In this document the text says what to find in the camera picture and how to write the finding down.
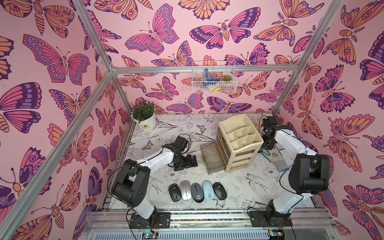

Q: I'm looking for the silver computer mouse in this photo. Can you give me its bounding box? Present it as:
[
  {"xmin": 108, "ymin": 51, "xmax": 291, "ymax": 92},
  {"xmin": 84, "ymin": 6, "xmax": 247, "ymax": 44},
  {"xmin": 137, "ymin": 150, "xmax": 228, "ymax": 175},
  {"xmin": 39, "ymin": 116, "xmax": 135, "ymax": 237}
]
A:
[{"xmin": 180, "ymin": 180, "xmax": 192, "ymax": 201}]

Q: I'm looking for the cream drawer organizer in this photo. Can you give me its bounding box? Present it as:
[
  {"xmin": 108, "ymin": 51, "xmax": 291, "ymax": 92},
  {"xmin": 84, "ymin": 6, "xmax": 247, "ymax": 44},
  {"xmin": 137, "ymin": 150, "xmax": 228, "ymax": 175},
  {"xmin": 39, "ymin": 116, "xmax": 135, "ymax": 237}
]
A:
[{"xmin": 217, "ymin": 114, "xmax": 264, "ymax": 172}]

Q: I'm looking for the grey computer mouse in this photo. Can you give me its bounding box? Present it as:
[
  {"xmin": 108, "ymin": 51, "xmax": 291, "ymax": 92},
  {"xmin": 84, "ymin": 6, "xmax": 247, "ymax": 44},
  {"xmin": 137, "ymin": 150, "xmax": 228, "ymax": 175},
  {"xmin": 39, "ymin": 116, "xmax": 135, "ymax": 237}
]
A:
[{"xmin": 191, "ymin": 183, "xmax": 204, "ymax": 203}]

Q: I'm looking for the grey translucent bottom drawer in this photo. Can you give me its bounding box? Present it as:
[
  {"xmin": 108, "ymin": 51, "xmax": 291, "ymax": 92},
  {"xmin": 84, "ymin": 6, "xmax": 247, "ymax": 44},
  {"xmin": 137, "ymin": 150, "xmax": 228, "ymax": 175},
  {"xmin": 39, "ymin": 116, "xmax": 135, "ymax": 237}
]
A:
[{"xmin": 200, "ymin": 143, "xmax": 226, "ymax": 175}]

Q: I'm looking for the light blue computer mouse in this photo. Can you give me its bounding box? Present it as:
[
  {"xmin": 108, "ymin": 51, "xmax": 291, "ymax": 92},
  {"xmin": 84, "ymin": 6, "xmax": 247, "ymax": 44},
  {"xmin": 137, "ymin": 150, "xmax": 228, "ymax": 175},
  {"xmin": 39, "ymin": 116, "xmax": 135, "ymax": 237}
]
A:
[{"xmin": 202, "ymin": 180, "xmax": 215, "ymax": 201}]

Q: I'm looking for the black glossy computer mouse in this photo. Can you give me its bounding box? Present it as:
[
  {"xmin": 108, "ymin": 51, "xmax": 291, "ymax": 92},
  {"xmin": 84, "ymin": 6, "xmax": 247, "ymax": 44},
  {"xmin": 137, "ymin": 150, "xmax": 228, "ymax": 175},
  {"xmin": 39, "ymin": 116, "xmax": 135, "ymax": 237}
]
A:
[{"xmin": 213, "ymin": 182, "xmax": 228, "ymax": 201}]

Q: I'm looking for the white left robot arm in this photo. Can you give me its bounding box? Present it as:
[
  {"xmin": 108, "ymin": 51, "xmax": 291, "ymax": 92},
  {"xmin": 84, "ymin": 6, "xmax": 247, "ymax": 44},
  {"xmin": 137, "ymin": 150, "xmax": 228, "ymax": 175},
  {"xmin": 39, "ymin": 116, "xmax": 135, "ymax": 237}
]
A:
[{"xmin": 107, "ymin": 134, "xmax": 197, "ymax": 229}]

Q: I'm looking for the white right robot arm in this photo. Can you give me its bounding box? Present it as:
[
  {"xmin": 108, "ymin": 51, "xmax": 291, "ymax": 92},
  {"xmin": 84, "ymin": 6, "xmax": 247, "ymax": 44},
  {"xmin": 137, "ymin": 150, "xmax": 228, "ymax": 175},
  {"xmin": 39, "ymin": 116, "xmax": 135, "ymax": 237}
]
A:
[{"xmin": 259, "ymin": 116, "xmax": 330, "ymax": 226}]

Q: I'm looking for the green coated work glove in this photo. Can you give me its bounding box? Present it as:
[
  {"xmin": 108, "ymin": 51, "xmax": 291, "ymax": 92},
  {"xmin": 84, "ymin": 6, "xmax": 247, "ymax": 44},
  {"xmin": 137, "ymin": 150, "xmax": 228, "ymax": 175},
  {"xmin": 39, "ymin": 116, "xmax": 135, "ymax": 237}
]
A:
[{"xmin": 261, "ymin": 149, "xmax": 289, "ymax": 172}]

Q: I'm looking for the white plant pot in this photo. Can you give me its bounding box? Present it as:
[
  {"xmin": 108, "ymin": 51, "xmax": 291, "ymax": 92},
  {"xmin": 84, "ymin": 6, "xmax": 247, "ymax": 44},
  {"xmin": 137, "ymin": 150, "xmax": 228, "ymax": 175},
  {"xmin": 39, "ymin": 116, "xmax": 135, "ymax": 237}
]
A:
[{"xmin": 133, "ymin": 113, "xmax": 158, "ymax": 132}]

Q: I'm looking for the green potted plant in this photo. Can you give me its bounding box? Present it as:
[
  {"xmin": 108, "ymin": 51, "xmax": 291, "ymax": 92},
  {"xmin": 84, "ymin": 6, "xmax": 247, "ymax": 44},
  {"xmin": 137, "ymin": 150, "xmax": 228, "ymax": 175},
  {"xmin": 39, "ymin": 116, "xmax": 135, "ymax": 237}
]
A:
[{"xmin": 132, "ymin": 100, "xmax": 156, "ymax": 122}]

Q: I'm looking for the blue toy in basket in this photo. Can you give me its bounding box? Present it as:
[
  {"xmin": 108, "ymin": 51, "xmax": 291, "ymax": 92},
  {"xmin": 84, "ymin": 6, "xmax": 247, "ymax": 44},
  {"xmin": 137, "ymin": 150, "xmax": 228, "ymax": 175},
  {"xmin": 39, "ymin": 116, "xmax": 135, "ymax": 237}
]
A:
[{"xmin": 203, "ymin": 69, "xmax": 221, "ymax": 87}]

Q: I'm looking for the white wire basket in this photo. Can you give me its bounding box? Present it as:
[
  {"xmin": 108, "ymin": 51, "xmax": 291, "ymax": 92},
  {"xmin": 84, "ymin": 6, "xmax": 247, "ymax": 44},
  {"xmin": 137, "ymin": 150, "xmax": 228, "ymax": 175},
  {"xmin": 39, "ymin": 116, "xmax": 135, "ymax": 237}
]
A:
[{"xmin": 191, "ymin": 65, "xmax": 238, "ymax": 95}]

